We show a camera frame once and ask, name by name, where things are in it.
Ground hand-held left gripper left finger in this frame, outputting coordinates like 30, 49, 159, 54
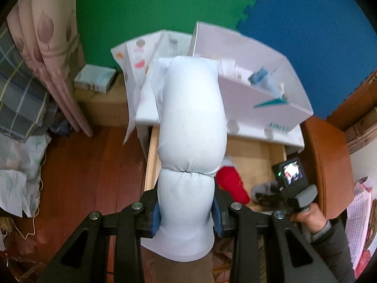
35, 183, 161, 283

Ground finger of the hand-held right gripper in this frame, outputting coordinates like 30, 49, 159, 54
253, 191, 291, 213

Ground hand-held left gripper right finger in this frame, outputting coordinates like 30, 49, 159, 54
213, 183, 338, 283

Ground grey underwear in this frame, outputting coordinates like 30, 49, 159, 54
252, 181, 280, 201

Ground red underwear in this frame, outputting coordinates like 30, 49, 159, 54
215, 165, 251, 205

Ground white shoe box teal print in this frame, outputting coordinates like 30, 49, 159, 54
188, 21, 313, 134

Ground white underwear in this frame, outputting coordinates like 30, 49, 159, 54
141, 55, 229, 261

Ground person's right forearm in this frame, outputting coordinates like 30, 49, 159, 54
297, 218, 357, 283

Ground person's right hand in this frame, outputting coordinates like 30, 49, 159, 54
290, 203, 332, 235

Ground pink white mesh bag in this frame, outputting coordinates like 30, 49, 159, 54
346, 177, 377, 278

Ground brown cardboard box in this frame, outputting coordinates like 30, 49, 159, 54
325, 69, 377, 154

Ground light wooden bench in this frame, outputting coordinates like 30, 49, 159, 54
74, 74, 133, 127

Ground dark blue plastic packet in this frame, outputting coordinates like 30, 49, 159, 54
49, 118, 73, 137

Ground blue foam mat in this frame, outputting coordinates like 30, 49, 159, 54
237, 0, 374, 121

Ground white crumpled plastic sheet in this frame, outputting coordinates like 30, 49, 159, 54
0, 133, 49, 217

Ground small pale blue box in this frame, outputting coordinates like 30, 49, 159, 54
74, 64, 117, 94

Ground white cardboard box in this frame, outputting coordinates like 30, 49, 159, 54
111, 29, 305, 146

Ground grey plaid blanket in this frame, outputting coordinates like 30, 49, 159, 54
0, 21, 56, 143

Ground green foam mat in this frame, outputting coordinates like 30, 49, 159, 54
75, 0, 264, 70

